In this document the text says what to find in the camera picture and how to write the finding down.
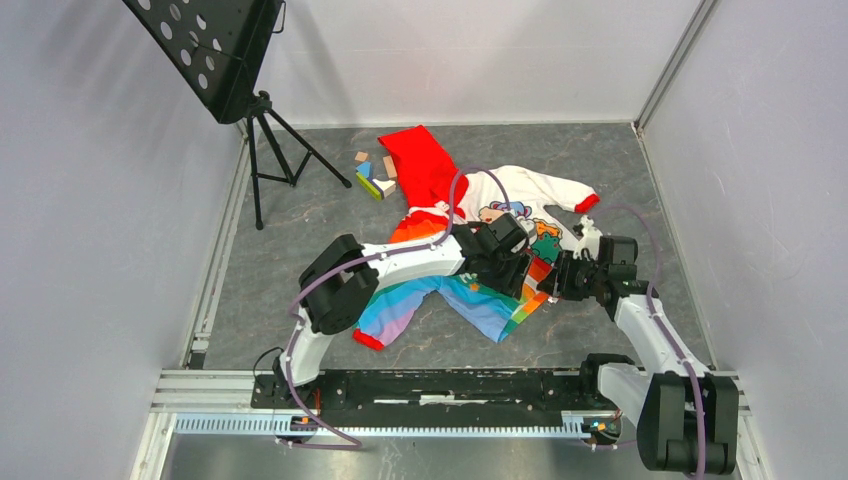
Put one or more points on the long wooden block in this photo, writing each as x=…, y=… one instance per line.
x=390, y=168

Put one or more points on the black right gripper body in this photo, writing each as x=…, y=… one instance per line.
x=576, y=279

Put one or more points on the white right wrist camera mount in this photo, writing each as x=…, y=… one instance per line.
x=589, y=242

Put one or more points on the corner aluminium wall profile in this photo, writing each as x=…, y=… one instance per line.
x=693, y=29

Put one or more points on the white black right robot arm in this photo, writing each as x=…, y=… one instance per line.
x=685, y=415

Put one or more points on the rainbow and white kids jacket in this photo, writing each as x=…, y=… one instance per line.
x=439, y=197

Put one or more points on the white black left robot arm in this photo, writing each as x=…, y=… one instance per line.
x=338, y=285

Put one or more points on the black perforated music stand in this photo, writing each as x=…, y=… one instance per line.
x=218, y=47

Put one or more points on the aluminium frame rail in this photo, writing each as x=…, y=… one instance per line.
x=218, y=402

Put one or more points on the beige wooden block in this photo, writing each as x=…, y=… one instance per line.
x=384, y=188

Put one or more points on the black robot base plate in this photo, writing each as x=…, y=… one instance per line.
x=450, y=398

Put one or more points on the blue wooden block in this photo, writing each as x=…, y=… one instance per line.
x=365, y=170

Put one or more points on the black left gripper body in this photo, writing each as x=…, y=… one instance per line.
x=507, y=271

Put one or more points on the green yellow wooden block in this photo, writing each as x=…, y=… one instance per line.
x=370, y=187

